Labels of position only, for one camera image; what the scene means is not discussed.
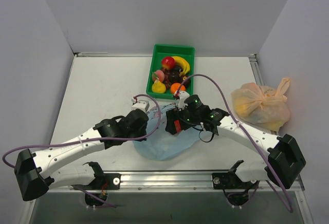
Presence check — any yellow banana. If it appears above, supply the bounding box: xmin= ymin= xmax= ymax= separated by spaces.
xmin=172 ymin=56 xmax=190 ymax=77

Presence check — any red grape bunch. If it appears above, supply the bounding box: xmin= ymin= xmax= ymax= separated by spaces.
xmin=160 ymin=67 xmax=172 ymax=89

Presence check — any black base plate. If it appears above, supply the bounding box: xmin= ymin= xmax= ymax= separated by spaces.
xmin=73 ymin=173 xmax=121 ymax=191
xmin=211 ymin=172 xmax=243 ymax=190

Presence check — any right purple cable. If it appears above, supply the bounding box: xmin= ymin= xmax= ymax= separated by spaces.
xmin=173 ymin=73 xmax=294 ymax=213

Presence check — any green plastic tray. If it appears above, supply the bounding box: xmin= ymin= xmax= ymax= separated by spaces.
xmin=146 ymin=44 xmax=195 ymax=100

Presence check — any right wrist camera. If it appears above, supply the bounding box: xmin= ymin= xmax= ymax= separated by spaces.
xmin=173 ymin=91 xmax=190 ymax=109

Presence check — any aluminium front rail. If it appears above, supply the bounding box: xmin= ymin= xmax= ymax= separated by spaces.
xmin=28 ymin=170 xmax=305 ymax=193

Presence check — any yellow pear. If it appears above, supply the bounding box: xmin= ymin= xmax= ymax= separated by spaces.
xmin=152 ymin=79 xmax=167 ymax=94

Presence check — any purple cable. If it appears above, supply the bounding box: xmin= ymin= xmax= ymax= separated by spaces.
xmin=2 ymin=94 xmax=162 ymax=208
xmin=173 ymin=73 xmax=294 ymax=213

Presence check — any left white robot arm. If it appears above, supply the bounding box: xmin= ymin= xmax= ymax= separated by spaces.
xmin=14 ymin=108 xmax=149 ymax=201

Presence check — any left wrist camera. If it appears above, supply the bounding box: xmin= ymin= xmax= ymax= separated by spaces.
xmin=131 ymin=97 xmax=150 ymax=113

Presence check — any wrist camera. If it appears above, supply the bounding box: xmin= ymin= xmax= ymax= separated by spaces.
xmin=173 ymin=91 xmax=190 ymax=109
xmin=131 ymin=97 xmax=150 ymax=113

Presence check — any orange plastic bag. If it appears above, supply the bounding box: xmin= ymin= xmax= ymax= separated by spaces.
xmin=231 ymin=78 xmax=291 ymax=132

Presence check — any blue printed plastic bag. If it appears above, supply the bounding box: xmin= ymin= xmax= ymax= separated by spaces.
xmin=133 ymin=103 xmax=199 ymax=161

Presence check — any dark mangosteen fruit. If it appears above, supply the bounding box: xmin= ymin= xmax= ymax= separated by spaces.
xmin=180 ymin=76 xmax=191 ymax=89

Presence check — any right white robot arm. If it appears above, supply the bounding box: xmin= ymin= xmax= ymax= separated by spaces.
xmin=166 ymin=95 xmax=306 ymax=189

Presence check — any dark purple fruit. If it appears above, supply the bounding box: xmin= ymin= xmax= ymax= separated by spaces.
xmin=168 ymin=66 xmax=182 ymax=83

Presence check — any red pomegranate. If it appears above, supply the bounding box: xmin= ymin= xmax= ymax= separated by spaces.
xmin=161 ymin=56 xmax=175 ymax=70

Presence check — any orange fruit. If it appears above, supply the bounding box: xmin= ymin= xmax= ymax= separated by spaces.
xmin=170 ymin=83 xmax=186 ymax=94

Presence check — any red apple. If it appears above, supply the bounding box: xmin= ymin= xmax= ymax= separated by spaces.
xmin=174 ymin=120 xmax=181 ymax=133

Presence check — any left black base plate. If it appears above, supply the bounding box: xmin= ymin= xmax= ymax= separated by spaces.
xmin=73 ymin=173 xmax=121 ymax=191

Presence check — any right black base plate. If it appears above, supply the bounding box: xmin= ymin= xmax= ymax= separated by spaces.
xmin=211 ymin=172 xmax=243 ymax=190

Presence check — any peach fruit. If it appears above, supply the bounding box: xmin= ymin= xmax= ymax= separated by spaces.
xmin=152 ymin=70 xmax=165 ymax=82

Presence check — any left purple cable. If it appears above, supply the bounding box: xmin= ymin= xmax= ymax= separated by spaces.
xmin=2 ymin=94 xmax=162 ymax=208

